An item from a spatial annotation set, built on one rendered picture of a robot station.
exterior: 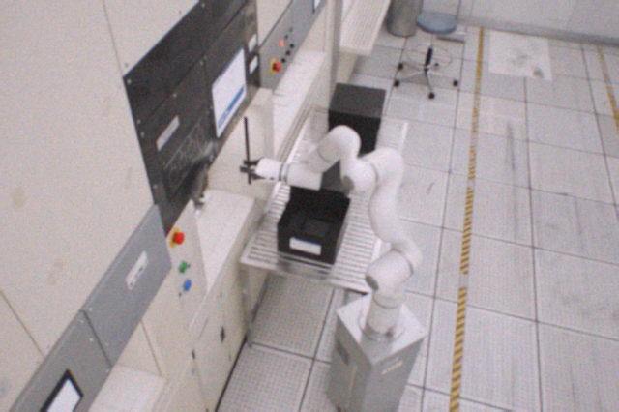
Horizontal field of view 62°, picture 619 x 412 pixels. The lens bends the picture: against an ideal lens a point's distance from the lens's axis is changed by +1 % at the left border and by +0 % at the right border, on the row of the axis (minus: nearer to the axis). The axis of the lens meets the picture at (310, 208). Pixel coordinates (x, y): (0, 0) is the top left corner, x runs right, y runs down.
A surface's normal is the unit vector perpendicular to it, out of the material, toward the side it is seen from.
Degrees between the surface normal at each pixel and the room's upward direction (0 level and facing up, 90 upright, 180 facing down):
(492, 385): 0
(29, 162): 90
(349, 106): 0
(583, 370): 0
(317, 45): 90
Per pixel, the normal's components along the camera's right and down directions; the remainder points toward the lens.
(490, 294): 0.04, -0.70
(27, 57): 0.97, 0.21
